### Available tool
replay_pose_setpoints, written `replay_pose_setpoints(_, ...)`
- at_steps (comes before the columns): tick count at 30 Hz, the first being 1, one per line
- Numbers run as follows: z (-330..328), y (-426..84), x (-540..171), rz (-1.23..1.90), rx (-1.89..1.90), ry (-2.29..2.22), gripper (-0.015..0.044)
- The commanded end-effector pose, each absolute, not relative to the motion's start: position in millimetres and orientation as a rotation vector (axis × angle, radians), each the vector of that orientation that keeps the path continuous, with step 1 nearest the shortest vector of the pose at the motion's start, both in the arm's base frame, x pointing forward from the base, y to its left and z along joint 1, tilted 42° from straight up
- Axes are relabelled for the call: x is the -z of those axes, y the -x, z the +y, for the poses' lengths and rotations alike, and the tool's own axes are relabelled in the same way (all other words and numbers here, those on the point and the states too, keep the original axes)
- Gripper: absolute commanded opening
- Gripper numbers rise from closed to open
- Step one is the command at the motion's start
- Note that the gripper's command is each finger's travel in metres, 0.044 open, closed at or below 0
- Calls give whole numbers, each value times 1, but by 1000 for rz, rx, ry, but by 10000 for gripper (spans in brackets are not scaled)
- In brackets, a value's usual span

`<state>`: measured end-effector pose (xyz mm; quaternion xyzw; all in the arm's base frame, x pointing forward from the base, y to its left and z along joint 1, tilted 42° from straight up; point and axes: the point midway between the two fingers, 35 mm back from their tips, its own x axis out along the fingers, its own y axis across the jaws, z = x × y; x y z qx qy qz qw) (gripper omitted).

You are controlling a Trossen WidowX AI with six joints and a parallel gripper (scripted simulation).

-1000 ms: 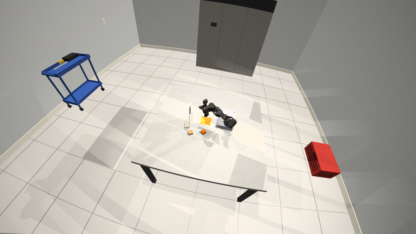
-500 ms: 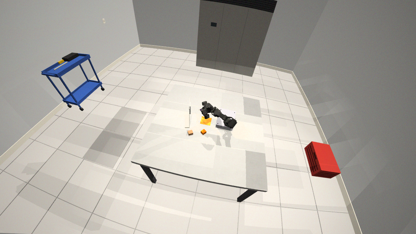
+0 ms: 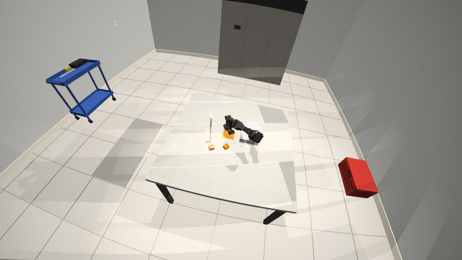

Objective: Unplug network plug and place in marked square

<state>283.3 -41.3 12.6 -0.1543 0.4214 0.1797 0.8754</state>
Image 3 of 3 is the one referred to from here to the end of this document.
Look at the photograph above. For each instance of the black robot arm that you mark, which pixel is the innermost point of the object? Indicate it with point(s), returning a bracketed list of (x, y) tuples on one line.
[(236, 124)]

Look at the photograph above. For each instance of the yellow square marked zone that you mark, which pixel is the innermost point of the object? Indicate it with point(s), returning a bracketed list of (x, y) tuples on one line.
[(226, 135)]

